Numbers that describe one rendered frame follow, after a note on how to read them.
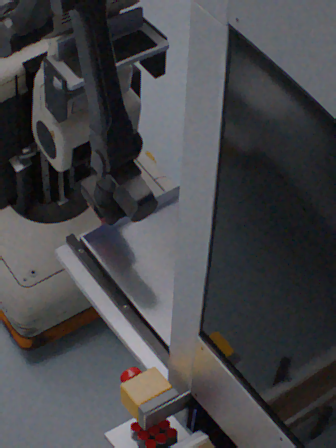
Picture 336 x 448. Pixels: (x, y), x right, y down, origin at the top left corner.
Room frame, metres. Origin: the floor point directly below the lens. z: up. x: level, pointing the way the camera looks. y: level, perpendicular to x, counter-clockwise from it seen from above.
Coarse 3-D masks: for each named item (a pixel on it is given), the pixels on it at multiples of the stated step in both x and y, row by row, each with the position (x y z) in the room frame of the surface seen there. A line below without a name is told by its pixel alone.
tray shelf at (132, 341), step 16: (64, 256) 1.14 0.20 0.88; (80, 272) 1.10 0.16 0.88; (80, 288) 1.07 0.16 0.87; (96, 288) 1.07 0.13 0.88; (96, 304) 1.03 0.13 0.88; (112, 304) 1.03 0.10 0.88; (112, 320) 1.00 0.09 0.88; (128, 336) 0.96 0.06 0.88; (144, 352) 0.93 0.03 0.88; (144, 368) 0.90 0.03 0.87; (160, 368) 0.89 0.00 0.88
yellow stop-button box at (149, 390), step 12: (144, 372) 0.80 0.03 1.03; (156, 372) 0.80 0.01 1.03; (132, 384) 0.77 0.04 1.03; (144, 384) 0.77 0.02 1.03; (156, 384) 0.78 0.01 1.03; (168, 384) 0.78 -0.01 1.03; (132, 396) 0.75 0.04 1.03; (144, 396) 0.75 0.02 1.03; (156, 396) 0.75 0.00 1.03; (168, 396) 0.75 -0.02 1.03; (132, 408) 0.74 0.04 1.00; (144, 408) 0.73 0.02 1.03; (156, 408) 0.73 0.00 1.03
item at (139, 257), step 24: (168, 192) 1.28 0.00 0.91; (168, 216) 1.24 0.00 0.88; (96, 240) 1.18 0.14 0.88; (120, 240) 1.18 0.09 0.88; (144, 240) 1.18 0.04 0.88; (168, 240) 1.19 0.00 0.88; (120, 264) 1.12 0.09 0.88; (144, 264) 1.13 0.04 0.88; (168, 264) 1.13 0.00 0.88; (120, 288) 1.05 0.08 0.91; (144, 288) 1.07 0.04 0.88; (168, 288) 1.07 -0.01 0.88; (144, 312) 1.02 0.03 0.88; (168, 312) 1.02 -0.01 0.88; (168, 336) 0.97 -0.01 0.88
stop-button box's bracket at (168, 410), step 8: (176, 400) 0.75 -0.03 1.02; (184, 400) 0.76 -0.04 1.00; (160, 408) 0.73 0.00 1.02; (168, 408) 0.74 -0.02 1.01; (176, 408) 0.75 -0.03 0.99; (184, 408) 0.76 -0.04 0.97; (144, 416) 0.71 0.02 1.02; (152, 416) 0.72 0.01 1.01; (160, 416) 0.73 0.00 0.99; (168, 416) 0.74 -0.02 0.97; (144, 424) 0.71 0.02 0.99; (152, 424) 0.72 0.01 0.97
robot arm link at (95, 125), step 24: (72, 0) 1.18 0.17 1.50; (96, 0) 1.20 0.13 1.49; (72, 24) 1.21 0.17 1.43; (96, 24) 1.19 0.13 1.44; (96, 48) 1.18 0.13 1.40; (96, 72) 1.16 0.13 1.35; (96, 96) 1.16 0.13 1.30; (120, 96) 1.18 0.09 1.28; (96, 120) 1.16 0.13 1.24; (120, 120) 1.16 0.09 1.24; (96, 144) 1.15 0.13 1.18; (120, 144) 1.16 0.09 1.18
